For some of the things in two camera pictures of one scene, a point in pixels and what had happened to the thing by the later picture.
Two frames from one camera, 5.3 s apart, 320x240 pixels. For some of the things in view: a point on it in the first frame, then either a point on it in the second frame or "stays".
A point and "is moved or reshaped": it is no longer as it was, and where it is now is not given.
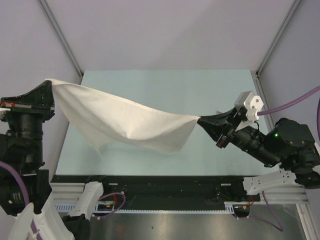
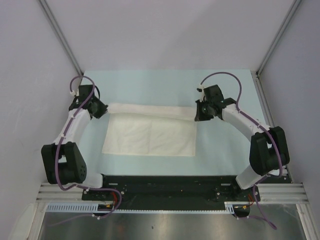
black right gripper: [216, 124] → [199, 116]
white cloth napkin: [106, 119] is moved or reshaped
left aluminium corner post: [62, 36] stays
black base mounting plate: [167, 192] stays
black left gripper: [40, 99] → [102, 110]
